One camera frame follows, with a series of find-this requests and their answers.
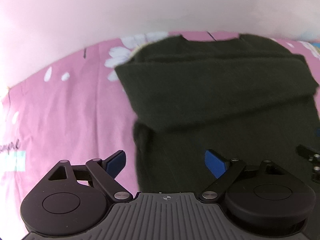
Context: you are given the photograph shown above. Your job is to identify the dark green knit sweater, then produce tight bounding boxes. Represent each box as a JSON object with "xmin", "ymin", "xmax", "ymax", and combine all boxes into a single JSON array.
[{"xmin": 115, "ymin": 34, "xmax": 319, "ymax": 193}]

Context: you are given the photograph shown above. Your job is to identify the pink floral bed sheet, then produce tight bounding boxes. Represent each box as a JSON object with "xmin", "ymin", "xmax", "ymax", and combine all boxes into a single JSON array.
[{"xmin": 0, "ymin": 30, "xmax": 320, "ymax": 196}]

